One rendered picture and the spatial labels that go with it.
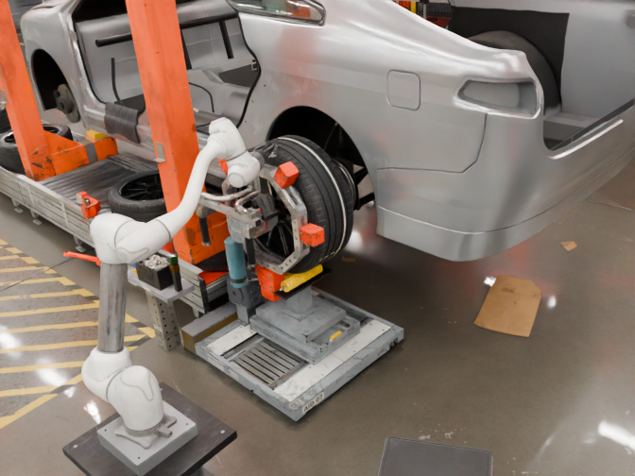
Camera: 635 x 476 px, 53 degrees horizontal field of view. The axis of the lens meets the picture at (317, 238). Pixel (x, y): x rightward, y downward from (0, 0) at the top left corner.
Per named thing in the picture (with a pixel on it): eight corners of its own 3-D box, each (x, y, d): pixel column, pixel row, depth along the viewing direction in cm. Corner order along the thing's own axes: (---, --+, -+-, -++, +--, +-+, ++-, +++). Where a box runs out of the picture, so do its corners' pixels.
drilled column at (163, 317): (181, 343, 362) (168, 280, 342) (166, 351, 356) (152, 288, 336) (171, 336, 368) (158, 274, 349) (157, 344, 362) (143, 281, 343)
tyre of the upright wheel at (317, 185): (275, 109, 313) (255, 207, 358) (237, 121, 299) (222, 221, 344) (370, 184, 287) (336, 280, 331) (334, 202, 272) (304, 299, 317)
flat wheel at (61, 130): (87, 144, 606) (81, 121, 595) (58, 171, 548) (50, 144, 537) (22, 147, 613) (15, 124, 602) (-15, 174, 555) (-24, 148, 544)
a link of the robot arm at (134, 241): (164, 220, 231) (141, 212, 238) (126, 246, 220) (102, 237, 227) (174, 248, 238) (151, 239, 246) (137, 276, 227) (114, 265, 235)
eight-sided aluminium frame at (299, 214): (313, 280, 302) (304, 175, 277) (303, 286, 298) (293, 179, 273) (240, 246, 337) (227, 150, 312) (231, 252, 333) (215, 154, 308)
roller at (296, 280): (326, 271, 328) (326, 262, 325) (284, 296, 310) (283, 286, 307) (318, 267, 331) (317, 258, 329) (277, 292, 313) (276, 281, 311)
